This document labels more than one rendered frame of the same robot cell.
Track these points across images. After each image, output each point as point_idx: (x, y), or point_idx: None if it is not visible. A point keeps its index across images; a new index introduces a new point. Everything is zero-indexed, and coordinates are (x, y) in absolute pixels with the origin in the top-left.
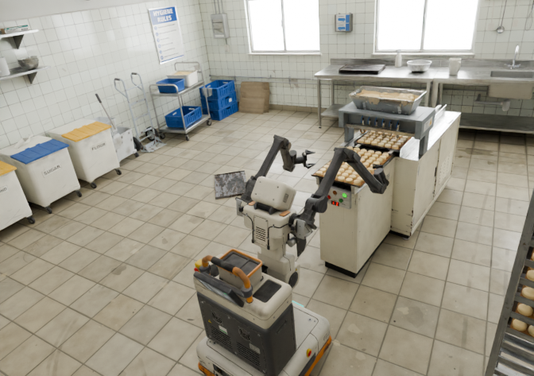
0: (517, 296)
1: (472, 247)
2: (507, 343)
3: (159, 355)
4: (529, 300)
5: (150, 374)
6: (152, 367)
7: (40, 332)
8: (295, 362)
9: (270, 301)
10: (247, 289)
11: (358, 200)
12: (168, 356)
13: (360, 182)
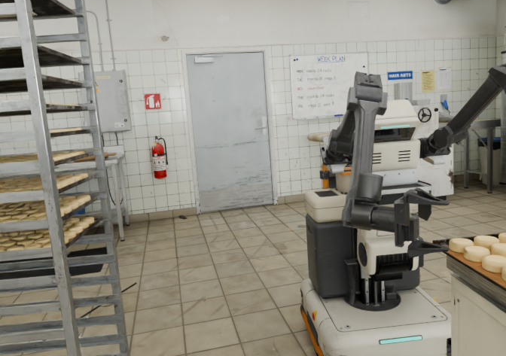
0: (94, 170)
1: None
2: (99, 234)
3: (450, 299)
4: (84, 171)
5: (429, 291)
6: (437, 293)
7: None
8: (312, 298)
9: (312, 192)
10: (321, 170)
11: (454, 305)
12: (444, 302)
13: (450, 242)
